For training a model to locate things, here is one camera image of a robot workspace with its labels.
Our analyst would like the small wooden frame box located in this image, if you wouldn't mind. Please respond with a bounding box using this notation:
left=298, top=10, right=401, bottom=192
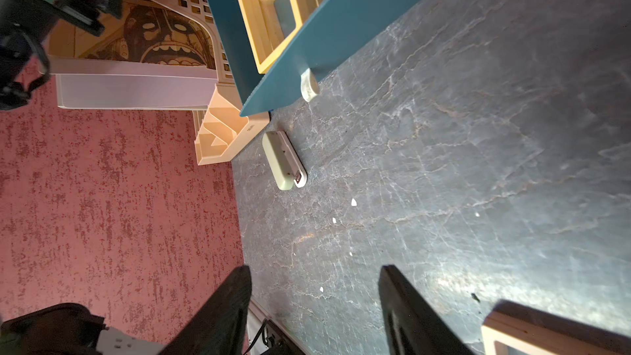
left=481, top=301, right=630, bottom=354

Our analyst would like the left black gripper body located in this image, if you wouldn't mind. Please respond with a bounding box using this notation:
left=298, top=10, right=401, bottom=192
left=1, top=0, right=123, bottom=111

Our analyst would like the beige whiteboard eraser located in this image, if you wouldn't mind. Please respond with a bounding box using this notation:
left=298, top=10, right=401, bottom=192
left=262, top=131, right=308, bottom=191

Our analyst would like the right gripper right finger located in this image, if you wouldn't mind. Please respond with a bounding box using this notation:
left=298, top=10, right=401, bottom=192
left=378, top=265, right=472, bottom=355

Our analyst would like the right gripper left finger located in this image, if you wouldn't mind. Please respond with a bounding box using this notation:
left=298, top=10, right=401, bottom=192
left=161, top=266, right=252, bottom=355

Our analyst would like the teal three-drawer cabinet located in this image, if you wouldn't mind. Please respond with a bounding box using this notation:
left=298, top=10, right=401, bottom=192
left=208, top=0, right=420, bottom=117

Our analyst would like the purple paper folder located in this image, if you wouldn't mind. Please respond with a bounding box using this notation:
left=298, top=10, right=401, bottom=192
left=50, top=57, right=219, bottom=111

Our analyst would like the beige lattice file organizer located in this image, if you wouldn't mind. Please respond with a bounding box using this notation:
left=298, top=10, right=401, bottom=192
left=47, top=0, right=269, bottom=165

